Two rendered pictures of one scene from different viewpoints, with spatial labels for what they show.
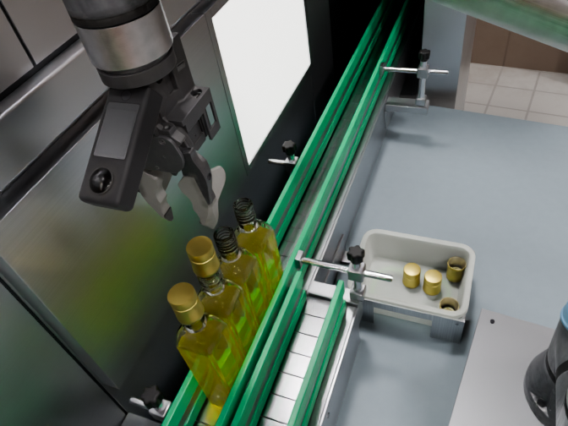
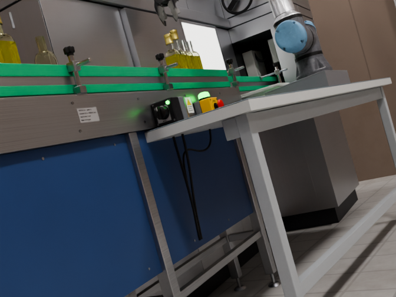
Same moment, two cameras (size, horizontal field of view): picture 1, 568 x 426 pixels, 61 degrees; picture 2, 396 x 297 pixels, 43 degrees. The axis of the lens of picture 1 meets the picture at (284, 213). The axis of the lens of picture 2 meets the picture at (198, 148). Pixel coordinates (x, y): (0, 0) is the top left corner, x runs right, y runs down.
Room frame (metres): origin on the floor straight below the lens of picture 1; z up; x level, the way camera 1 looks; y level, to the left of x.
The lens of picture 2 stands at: (-1.77, 0.16, 0.65)
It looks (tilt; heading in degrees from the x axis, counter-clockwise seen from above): 0 degrees down; 0
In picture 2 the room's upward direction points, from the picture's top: 16 degrees counter-clockwise
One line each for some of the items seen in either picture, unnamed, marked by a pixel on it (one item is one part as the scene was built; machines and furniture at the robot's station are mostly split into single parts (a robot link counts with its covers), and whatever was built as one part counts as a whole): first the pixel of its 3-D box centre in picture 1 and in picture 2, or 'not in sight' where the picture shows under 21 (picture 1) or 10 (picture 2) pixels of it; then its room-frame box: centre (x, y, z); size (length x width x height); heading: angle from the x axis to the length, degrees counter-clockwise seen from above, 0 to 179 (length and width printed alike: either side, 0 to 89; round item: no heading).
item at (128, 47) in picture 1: (123, 34); not in sight; (0.43, 0.11, 1.45); 0.08 x 0.08 x 0.05
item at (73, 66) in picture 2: not in sight; (81, 68); (-0.45, 0.39, 0.94); 0.07 x 0.04 x 0.13; 61
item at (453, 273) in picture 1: (456, 270); not in sight; (0.56, -0.32, 0.79); 0.04 x 0.04 x 0.04
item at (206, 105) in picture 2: not in sight; (208, 109); (0.09, 0.07, 0.79); 0.07 x 0.07 x 0.07; 61
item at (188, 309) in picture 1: (185, 303); (168, 39); (0.36, 0.14, 1.14); 0.04 x 0.04 x 0.04
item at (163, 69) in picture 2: not in sight; (169, 70); (-0.05, 0.17, 0.94); 0.07 x 0.04 x 0.13; 61
